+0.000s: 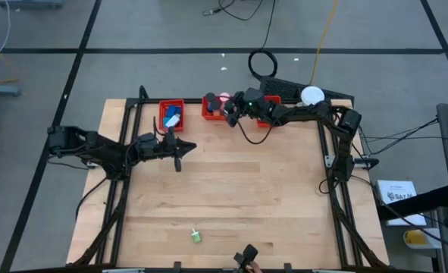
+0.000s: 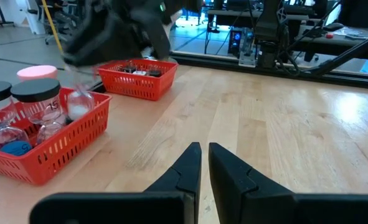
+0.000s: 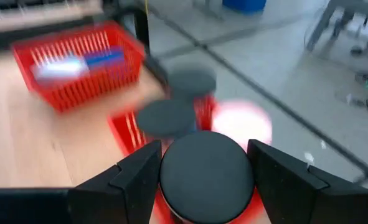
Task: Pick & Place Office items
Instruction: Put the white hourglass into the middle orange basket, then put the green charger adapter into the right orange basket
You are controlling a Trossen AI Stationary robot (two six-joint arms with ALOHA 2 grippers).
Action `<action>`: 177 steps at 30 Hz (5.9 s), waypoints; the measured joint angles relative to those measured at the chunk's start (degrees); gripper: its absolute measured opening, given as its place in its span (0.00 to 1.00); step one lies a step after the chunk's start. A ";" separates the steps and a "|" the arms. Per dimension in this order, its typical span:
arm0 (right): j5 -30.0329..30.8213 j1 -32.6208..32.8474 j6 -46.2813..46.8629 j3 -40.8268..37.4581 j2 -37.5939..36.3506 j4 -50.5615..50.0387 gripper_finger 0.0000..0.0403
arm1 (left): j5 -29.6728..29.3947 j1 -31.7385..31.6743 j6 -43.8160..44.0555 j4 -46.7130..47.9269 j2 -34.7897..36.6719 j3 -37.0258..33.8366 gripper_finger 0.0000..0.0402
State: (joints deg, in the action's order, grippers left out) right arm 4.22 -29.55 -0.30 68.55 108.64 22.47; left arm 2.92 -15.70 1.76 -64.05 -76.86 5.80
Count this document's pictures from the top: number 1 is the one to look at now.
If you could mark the pink hourglass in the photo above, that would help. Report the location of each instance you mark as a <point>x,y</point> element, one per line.
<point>224,95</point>

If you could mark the black perforated panel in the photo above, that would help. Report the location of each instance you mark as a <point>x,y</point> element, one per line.
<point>284,89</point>

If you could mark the grey metal floor base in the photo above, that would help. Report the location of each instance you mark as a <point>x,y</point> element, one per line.
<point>0,90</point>
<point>30,4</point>

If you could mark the person's hand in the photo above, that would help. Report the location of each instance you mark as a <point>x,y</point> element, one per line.
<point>255,268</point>

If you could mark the black round-knobbed device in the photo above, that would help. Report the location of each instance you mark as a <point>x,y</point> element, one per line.
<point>248,254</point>

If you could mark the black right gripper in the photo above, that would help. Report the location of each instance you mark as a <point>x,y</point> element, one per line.
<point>252,100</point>

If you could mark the white mushroom table lamp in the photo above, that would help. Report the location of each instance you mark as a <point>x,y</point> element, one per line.
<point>312,95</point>

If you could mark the yellow and white roll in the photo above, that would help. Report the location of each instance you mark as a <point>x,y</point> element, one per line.
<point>415,238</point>

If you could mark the blue sand hourglass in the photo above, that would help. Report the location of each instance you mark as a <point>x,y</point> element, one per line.
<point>210,97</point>

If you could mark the black aluminium table frame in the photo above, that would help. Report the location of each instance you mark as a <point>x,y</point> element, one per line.
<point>132,101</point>

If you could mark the small blue case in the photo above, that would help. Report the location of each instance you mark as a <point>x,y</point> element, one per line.
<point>178,110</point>

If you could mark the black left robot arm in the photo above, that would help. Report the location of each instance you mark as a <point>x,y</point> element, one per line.
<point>98,151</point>

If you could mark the white printed box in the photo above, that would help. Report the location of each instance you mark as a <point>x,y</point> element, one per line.
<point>396,189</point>

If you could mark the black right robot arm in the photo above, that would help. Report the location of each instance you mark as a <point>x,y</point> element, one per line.
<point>307,113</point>

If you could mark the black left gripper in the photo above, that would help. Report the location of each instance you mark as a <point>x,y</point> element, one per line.
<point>166,148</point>

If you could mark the black table clamp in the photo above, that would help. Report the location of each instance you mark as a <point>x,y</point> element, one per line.
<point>287,267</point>
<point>176,266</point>

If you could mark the red plastic basket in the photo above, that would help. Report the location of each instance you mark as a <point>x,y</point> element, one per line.
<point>162,113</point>
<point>208,115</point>
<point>273,99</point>

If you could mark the black diagonal bar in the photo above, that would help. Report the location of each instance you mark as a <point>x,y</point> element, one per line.
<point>417,203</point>

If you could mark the white plastic case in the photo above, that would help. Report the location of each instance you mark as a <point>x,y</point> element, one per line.
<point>173,121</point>

